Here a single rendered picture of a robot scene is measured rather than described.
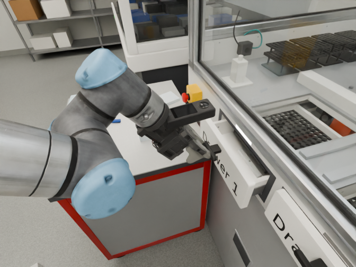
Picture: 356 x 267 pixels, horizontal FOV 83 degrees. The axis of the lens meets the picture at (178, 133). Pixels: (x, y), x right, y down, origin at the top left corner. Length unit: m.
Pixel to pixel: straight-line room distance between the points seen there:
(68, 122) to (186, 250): 1.16
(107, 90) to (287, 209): 0.42
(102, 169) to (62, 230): 1.41
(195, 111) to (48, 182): 0.30
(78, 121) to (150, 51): 0.93
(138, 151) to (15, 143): 0.59
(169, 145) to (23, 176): 0.29
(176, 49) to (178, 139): 0.88
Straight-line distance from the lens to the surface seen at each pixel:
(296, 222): 0.49
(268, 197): 0.57
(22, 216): 1.86
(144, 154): 0.76
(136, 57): 1.22
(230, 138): 0.71
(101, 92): 0.35
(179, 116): 0.43
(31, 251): 1.68
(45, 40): 4.47
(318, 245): 0.47
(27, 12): 4.36
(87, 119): 0.35
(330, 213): 0.43
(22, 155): 0.24
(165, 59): 1.26
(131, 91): 0.36
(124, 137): 0.86
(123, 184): 0.25
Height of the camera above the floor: 1.32
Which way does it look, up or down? 42 degrees down
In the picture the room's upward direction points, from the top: 3 degrees counter-clockwise
